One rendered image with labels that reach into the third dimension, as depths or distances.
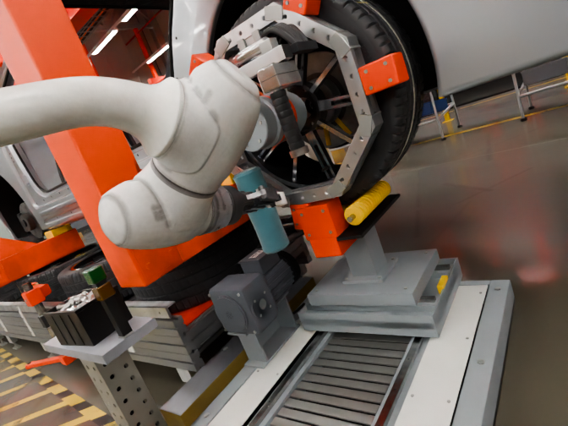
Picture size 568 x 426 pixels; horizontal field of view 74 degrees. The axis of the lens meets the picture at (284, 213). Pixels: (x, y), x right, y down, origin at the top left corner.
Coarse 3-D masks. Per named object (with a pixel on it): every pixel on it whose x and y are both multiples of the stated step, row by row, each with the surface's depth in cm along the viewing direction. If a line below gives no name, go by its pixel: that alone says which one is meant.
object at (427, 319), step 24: (456, 264) 134; (432, 288) 127; (456, 288) 130; (312, 312) 142; (336, 312) 136; (360, 312) 130; (384, 312) 124; (408, 312) 119; (432, 312) 111; (432, 336) 112
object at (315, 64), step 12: (312, 60) 125; (324, 60) 122; (312, 72) 126; (336, 72) 122; (324, 84) 121; (336, 84) 123; (336, 108) 123; (348, 108) 124; (348, 120) 126; (324, 132) 133; (324, 144) 134; (336, 144) 132
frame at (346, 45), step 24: (264, 24) 101; (288, 24) 97; (312, 24) 93; (216, 48) 112; (336, 48) 92; (360, 96) 94; (360, 120) 96; (360, 144) 99; (240, 168) 126; (288, 192) 123; (312, 192) 113; (336, 192) 108
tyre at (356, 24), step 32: (352, 0) 100; (352, 32) 97; (384, 32) 97; (416, 64) 109; (384, 96) 99; (416, 96) 108; (384, 128) 102; (416, 128) 116; (384, 160) 106; (352, 192) 115
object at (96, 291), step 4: (104, 284) 101; (108, 284) 101; (92, 288) 101; (96, 288) 99; (100, 288) 99; (104, 288) 100; (108, 288) 101; (112, 288) 102; (96, 292) 100; (100, 292) 99; (104, 292) 100; (108, 292) 101; (112, 292) 102; (96, 296) 101; (100, 296) 100; (104, 296) 100; (108, 296) 101; (100, 300) 101; (104, 300) 100
